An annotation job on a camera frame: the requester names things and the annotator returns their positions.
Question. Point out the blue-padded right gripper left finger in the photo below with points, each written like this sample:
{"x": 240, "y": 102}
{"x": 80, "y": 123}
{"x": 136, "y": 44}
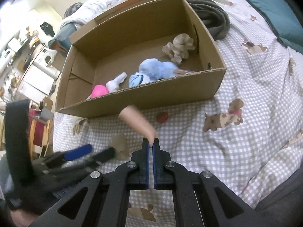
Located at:
{"x": 101, "y": 199}

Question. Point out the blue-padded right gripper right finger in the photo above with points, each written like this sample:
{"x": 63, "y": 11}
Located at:
{"x": 200, "y": 199}

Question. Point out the pink plush ball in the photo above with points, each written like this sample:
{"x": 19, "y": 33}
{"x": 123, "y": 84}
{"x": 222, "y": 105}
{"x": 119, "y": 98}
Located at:
{"x": 99, "y": 90}

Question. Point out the white sock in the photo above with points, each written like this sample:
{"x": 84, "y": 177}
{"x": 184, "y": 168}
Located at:
{"x": 114, "y": 85}

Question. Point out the light blue plush toy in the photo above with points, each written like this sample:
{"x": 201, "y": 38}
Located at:
{"x": 151, "y": 70}

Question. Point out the beige patterned cloth scrunchie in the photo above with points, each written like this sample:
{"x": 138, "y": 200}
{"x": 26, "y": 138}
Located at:
{"x": 179, "y": 48}

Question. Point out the clear plastic packaging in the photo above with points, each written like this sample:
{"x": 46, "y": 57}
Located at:
{"x": 183, "y": 72}

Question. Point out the wooden chair with red cloth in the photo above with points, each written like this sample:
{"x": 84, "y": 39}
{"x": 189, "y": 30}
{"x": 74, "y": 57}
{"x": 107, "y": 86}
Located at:
{"x": 38, "y": 135}

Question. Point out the white checked dog-print bedspread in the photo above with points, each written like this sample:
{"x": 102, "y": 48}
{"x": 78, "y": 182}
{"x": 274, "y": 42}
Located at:
{"x": 250, "y": 134}

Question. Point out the white kitchen cabinet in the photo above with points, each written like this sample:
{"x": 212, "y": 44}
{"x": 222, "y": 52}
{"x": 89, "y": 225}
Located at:
{"x": 34, "y": 85}

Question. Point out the white washing machine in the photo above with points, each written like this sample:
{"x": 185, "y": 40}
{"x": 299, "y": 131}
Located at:
{"x": 43, "y": 61}

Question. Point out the teal mattress corner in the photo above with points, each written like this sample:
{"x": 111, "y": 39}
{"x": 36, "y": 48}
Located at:
{"x": 61, "y": 42}

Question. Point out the brown cardboard box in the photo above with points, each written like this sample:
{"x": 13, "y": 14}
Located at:
{"x": 119, "y": 40}

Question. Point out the dark grey folded blanket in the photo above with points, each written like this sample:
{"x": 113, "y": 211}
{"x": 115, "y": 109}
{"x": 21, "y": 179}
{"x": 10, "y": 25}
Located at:
{"x": 213, "y": 16}

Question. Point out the teal pillow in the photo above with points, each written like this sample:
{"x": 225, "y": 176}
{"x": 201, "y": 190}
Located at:
{"x": 282, "y": 20}

